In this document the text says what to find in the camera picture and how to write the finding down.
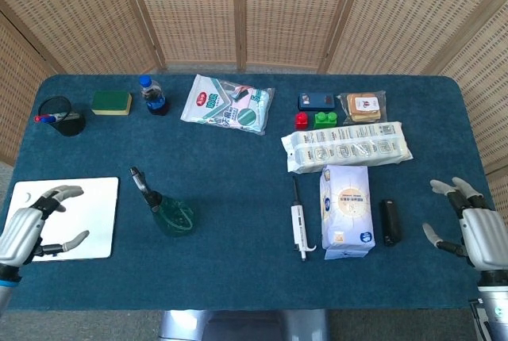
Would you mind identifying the blue capped marker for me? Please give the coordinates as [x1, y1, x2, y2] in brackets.
[42, 113, 80, 125]

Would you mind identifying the long cream printed package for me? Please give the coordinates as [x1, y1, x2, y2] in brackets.
[280, 121, 414, 174]

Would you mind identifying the bamboo folding screen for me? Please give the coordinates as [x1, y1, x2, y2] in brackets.
[0, 0, 508, 215]

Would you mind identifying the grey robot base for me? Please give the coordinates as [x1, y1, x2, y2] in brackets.
[158, 308, 330, 341]

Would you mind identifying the white board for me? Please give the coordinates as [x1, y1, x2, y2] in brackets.
[2, 176, 120, 262]

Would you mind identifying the biscuit pack in clear wrapper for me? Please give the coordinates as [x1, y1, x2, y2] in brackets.
[336, 90, 387, 126]

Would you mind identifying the black mesh pen holder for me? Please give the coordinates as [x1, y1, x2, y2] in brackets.
[38, 95, 87, 136]

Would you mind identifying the cola bottle with blue cap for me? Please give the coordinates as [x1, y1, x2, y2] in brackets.
[139, 75, 169, 117]

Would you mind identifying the cleaning cloth plastic package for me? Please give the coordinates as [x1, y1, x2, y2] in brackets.
[179, 74, 276, 136]

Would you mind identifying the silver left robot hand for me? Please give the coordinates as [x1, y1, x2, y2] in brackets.
[0, 185, 90, 266]

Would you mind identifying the dark blue rectangular box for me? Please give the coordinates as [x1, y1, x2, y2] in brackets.
[298, 92, 338, 112]

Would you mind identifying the green and yellow sponge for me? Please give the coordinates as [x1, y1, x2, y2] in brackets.
[90, 90, 133, 117]

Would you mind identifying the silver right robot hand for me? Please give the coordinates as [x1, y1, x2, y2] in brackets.
[421, 176, 508, 271]

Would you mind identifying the green transparent spray bottle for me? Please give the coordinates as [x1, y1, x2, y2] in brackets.
[129, 166, 196, 238]

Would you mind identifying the black stapler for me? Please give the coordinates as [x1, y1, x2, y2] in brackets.
[379, 198, 402, 247]

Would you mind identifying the green toy block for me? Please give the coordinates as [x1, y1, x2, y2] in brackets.
[313, 111, 339, 129]

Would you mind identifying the lilac tissue pack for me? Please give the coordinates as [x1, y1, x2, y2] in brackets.
[319, 164, 376, 261]

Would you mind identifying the white pipette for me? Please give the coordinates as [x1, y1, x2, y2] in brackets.
[291, 176, 318, 262]

